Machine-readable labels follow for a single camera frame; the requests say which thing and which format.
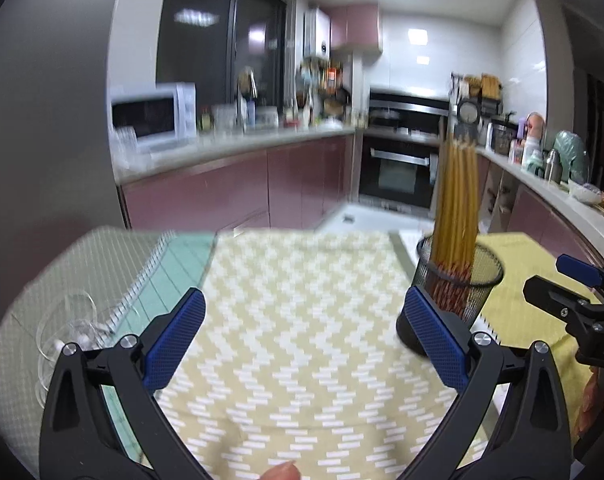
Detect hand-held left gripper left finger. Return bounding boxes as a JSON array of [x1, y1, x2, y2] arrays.
[[39, 287, 208, 480]]

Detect white wall water heater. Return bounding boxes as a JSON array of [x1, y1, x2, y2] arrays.
[[302, 10, 331, 58]]

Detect person's left hand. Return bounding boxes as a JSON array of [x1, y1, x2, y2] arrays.
[[261, 461, 301, 480]]

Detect bundle of wooden chopsticks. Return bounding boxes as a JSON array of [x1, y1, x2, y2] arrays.
[[429, 130, 480, 311]]

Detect white wired earphones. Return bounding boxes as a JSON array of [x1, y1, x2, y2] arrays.
[[34, 290, 128, 406]]

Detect green plastic bag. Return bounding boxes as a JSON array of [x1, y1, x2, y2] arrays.
[[554, 131, 590, 186]]

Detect grey kitchen countertop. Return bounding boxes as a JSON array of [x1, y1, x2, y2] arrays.
[[113, 125, 604, 261]]

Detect clear plastic bag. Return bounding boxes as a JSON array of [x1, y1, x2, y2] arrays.
[[109, 127, 153, 171]]

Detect clear plastic container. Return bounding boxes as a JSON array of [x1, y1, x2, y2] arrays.
[[213, 105, 240, 133]]

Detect steel pot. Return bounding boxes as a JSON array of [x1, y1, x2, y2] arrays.
[[489, 120, 515, 153]]

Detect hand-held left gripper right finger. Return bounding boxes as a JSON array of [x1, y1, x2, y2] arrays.
[[403, 287, 573, 480]]

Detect dark kitchen window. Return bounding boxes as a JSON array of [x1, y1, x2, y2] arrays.
[[154, 0, 288, 126]]

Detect white microwave oven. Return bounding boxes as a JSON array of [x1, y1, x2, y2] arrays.
[[109, 82, 198, 153]]

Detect steel kitchen faucet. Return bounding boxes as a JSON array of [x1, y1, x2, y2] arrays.
[[237, 66, 258, 133]]

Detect grey rice cooker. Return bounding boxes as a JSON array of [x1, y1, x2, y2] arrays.
[[454, 97, 483, 146]]

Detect pink kettle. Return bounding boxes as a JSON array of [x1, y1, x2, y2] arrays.
[[526, 112, 547, 141]]

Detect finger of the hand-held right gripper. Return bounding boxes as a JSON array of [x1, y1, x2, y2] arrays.
[[556, 254, 604, 301], [523, 274, 604, 335]]

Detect pink upper wall cabinet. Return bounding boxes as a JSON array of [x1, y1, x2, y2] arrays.
[[330, 2, 384, 56]]

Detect grey refrigerator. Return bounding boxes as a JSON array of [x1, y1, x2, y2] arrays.
[[0, 0, 173, 311]]

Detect black mesh utensil holder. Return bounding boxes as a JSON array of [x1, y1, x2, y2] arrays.
[[396, 232, 505, 356]]

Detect person's right hand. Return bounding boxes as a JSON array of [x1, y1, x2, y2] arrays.
[[576, 362, 604, 443]]

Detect patterned printed tablecloth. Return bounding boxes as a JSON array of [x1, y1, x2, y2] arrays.
[[0, 225, 604, 480]]

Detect pink lower kitchen cabinets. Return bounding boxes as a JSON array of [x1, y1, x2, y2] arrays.
[[119, 132, 604, 266]]

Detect built-in black oven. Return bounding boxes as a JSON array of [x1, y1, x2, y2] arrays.
[[358, 132, 440, 211]]

